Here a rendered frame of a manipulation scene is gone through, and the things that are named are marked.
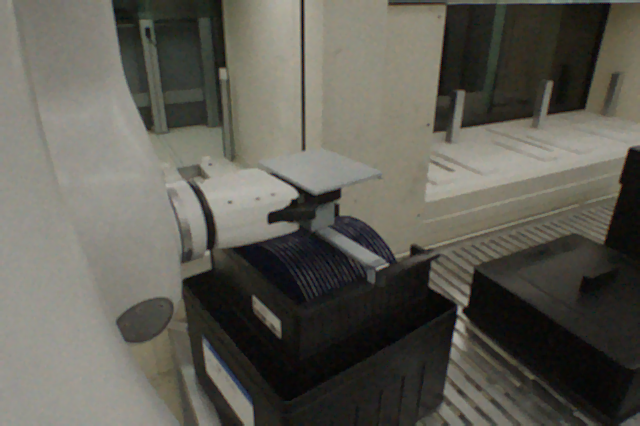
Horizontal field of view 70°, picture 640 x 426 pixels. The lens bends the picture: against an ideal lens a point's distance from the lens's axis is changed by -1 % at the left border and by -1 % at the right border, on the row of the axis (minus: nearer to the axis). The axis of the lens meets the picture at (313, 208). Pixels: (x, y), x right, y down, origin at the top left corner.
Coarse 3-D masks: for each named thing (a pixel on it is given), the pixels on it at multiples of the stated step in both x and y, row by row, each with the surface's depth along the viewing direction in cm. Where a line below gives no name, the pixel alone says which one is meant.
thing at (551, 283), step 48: (576, 240) 90; (480, 288) 81; (528, 288) 76; (576, 288) 76; (624, 288) 76; (528, 336) 73; (576, 336) 66; (624, 336) 65; (576, 384) 67; (624, 384) 61
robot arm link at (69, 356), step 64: (0, 0) 9; (0, 64) 8; (0, 128) 8; (0, 192) 8; (0, 256) 7; (64, 256) 9; (0, 320) 7; (64, 320) 8; (0, 384) 6; (64, 384) 7; (128, 384) 9
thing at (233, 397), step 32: (192, 288) 67; (192, 320) 65; (448, 320) 59; (192, 352) 70; (224, 352) 56; (384, 352) 53; (416, 352) 57; (448, 352) 63; (224, 384) 60; (256, 384) 50; (320, 384) 48; (352, 384) 51; (384, 384) 55; (416, 384) 60; (224, 416) 64; (256, 416) 53; (288, 416) 47; (320, 416) 50; (352, 416) 54; (384, 416) 58; (416, 416) 64
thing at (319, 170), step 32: (288, 160) 57; (320, 160) 57; (352, 160) 57; (320, 192) 49; (320, 224) 57; (224, 256) 59; (352, 256) 52; (416, 256) 55; (224, 288) 62; (256, 288) 53; (352, 288) 49; (384, 288) 54; (416, 288) 58; (224, 320) 65; (256, 320) 55; (288, 320) 48; (320, 320) 49; (352, 320) 52; (384, 320) 56; (416, 320) 60; (256, 352) 58; (288, 352) 50; (320, 352) 51; (352, 352) 54; (288, 384) 52
